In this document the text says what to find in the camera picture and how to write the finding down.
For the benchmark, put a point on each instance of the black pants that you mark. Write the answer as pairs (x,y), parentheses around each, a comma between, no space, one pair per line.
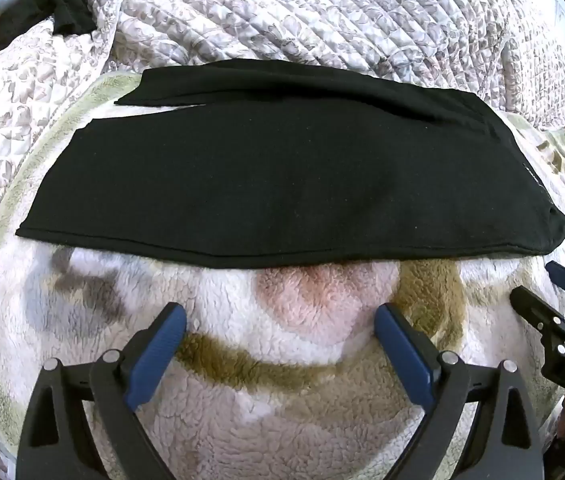
(282,170)

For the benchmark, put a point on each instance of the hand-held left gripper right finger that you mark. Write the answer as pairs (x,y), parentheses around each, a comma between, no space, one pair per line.
(402,347)

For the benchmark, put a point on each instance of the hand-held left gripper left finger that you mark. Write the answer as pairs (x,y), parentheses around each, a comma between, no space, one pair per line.
(160,347)

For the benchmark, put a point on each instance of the dark cloth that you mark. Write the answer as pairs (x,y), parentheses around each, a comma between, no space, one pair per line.
(65,2)

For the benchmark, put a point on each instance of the floral fleece blanket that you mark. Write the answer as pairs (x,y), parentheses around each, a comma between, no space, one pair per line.
(312,310)

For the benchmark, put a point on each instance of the quilted floral bedspread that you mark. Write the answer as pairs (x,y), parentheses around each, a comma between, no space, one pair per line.
(282,15)

